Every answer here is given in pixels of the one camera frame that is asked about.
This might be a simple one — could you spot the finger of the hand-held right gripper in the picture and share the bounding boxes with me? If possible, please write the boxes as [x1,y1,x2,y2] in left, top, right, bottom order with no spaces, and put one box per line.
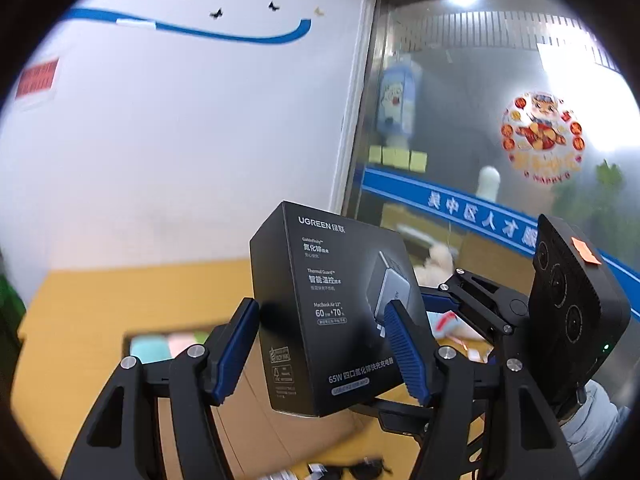
[438,268,530,342]
[350,398,437,436]

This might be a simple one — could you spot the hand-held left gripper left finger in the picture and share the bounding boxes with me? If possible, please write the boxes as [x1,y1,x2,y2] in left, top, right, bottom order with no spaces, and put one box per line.
[60,298,261,480]

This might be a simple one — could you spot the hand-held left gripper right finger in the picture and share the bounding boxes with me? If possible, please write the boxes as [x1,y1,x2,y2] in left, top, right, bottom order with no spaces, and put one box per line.
[384,299,582,480]

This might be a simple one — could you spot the black charger box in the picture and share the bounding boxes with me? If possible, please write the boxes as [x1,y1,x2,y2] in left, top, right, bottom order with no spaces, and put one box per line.
[249,200,432,419]

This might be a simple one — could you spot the person's right forearm grey sleeve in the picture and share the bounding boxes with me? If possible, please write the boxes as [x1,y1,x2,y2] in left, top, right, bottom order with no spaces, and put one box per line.
[559,379,632,467]

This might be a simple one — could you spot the yellow wooden desktop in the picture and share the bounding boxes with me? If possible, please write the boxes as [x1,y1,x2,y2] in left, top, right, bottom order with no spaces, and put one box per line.
[10,255,503,480]

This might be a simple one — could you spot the red and white packet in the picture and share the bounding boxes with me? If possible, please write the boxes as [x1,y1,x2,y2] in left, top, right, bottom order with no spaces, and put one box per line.
[429,310,463,341]

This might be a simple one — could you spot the black sunglasses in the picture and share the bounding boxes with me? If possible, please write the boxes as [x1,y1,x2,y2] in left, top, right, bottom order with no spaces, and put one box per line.
[326,461,393,480]

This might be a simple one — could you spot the tray with pastel pads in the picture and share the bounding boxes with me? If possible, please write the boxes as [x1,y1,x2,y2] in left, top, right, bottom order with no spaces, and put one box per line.
[122,329,222,362]

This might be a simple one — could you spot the round festive window sticker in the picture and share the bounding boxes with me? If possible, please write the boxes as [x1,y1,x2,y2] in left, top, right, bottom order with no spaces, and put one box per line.
[500,90,586,181]

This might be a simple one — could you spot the blue cartoon figure sticker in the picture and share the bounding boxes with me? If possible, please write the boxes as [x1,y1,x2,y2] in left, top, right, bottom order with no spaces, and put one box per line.
[375,64,423,143]

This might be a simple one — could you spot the frosted glass door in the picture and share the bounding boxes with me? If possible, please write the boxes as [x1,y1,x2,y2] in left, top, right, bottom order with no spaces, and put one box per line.
[339,0,640,411]

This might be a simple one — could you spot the green object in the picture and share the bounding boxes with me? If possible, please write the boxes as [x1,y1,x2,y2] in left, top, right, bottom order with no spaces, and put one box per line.
[0,260,26,356]

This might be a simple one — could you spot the blue wave wall decal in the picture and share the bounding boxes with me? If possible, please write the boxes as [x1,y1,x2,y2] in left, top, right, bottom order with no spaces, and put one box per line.
[65,0,328,45]

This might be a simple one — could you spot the red wall sign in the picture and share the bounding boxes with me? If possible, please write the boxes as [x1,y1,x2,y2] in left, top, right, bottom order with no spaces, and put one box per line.
[14,57,61,111]

